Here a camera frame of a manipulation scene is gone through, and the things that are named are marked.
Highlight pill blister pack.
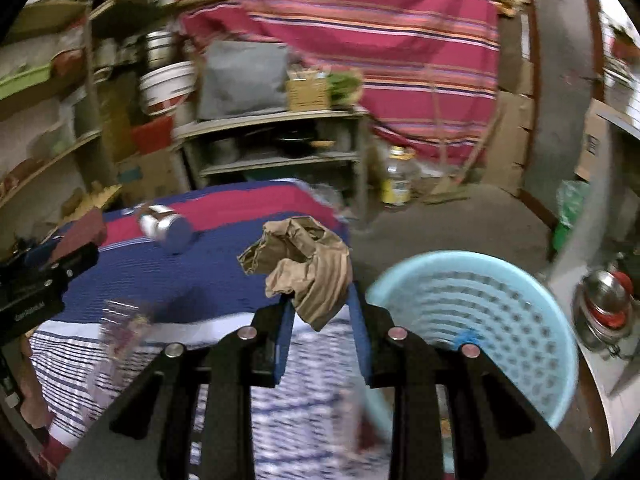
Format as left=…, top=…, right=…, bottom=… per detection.
left=100, top=299, right=153, bottom=362

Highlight broom with wooden handle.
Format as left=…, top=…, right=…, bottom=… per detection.
left=424, top=64, right=501, bottom=205

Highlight white plastic bucket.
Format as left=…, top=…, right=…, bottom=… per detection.
left=139, top=61, right=198, bottom=116

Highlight striped plaid tablecloth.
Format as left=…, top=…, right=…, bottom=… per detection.
left=30, top=181, right=390, bottom=479

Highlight white-label spice jar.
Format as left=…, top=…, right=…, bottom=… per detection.
left=136, top=204, right=193, bottom=255

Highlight yellow utensil holder box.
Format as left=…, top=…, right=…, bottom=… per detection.
left=285, top=68, right=331, bottom=113

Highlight maroon scouring pad lower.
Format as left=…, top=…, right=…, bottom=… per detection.
left=49, top=208, right=107, bottom=263

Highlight red striped curtain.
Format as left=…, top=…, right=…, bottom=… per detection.
left=181, top=0, right=499, bottom=166

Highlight stacked steel pots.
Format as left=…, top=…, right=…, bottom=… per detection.
left=573, top=268, right=636, bottom=360

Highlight yellow-label oil bottle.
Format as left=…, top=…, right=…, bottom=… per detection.
left=381, top=145, right=419, bottom=208

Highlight light blue plastic basket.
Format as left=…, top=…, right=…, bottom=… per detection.
left=363, top=250, right=580, bottom=476

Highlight green plastic tray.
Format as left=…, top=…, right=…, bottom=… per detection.
left=0, top=63, right=51, bottom=100

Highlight red plastic basin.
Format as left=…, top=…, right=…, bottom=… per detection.
left=131, top=116, right=174, bottom=155

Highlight white kitchen counter cabinet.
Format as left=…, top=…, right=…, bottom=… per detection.
left=547, top=101, right=639, bottom=453

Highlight brown paper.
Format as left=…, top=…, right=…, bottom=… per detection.
left=238, top=216, right=352, bottom=332

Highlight cardboard box on floor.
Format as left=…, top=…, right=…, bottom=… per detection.
left=116, top=148, right=191, bottom=207

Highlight person's left hand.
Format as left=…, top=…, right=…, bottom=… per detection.
left=18, top=336, right=51, bottom=429

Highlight wooden wall shelving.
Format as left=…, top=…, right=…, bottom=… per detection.
left=1, top=0, right=138, bottom=247

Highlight green leafy vegetables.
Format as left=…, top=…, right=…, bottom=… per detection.
left=326, top=70, right=363, bottom=108

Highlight grey cushion bag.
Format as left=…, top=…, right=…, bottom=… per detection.
left=196, top=40, right=288, bottom=120

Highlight steel pot on shelf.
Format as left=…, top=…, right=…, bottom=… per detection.
left=144, top=29, right=178, bottom=70

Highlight blue plastic bag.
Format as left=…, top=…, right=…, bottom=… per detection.
left=451, top=330, right=482, bottom=350

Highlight grey low shelf unit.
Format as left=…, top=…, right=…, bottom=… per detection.
left=171, top=108, right=374, bottom=226

